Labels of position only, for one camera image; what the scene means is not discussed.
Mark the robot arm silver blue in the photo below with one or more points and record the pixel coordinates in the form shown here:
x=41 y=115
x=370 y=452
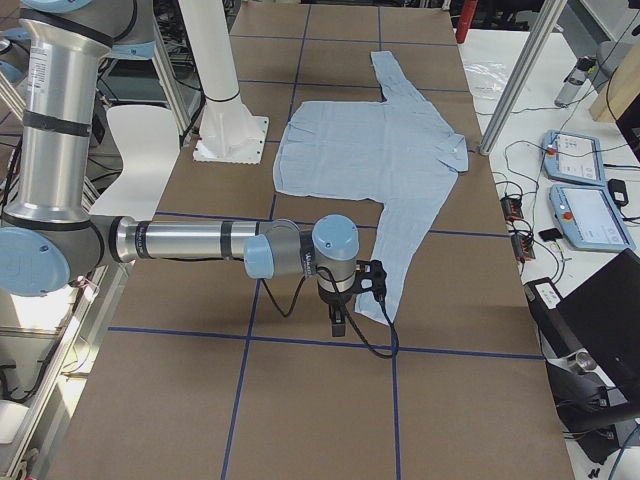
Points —
x=49 y=238

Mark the clear plastic bag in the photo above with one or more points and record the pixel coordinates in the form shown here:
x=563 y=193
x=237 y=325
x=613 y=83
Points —
x=486 y=79

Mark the clear water bottle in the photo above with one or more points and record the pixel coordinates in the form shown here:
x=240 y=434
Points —
x=574 y=80

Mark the lower blue teach pendant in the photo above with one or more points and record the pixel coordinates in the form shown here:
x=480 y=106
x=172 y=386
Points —
x=589 y=219

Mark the white chair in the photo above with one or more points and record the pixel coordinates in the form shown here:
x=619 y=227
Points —
x=148 y=141

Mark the aluminium frame post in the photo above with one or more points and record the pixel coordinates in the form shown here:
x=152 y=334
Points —
x=536 y=40

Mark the upper blue teach pendant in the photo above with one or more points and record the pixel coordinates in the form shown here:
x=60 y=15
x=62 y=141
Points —
x=573 y=158

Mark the black monitor on stand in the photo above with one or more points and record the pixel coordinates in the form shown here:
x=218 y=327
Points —
x=595 y=329

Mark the black power adapter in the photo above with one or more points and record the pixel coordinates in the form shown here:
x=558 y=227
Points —
x=618 y=192

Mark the red cylinder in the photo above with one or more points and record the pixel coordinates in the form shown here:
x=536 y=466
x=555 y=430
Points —
x=465 y=20

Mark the blue teach pendant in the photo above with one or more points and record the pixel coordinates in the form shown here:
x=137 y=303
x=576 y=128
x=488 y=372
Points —
x=589 y=219
x=573 y=158

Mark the white pillar with base plate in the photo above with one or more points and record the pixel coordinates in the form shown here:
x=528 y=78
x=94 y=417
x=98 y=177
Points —
x=228 y=131

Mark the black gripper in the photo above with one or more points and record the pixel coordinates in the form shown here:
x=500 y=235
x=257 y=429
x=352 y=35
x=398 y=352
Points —
x=332 y=300

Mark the orange black electronics box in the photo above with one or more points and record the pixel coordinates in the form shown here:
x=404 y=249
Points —
x=512 y=208

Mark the light blue button shirt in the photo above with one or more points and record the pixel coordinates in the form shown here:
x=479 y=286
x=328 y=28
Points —
x=400 y=153

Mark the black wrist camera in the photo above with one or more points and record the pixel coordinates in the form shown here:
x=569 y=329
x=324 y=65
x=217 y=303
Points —
x=371 y=277

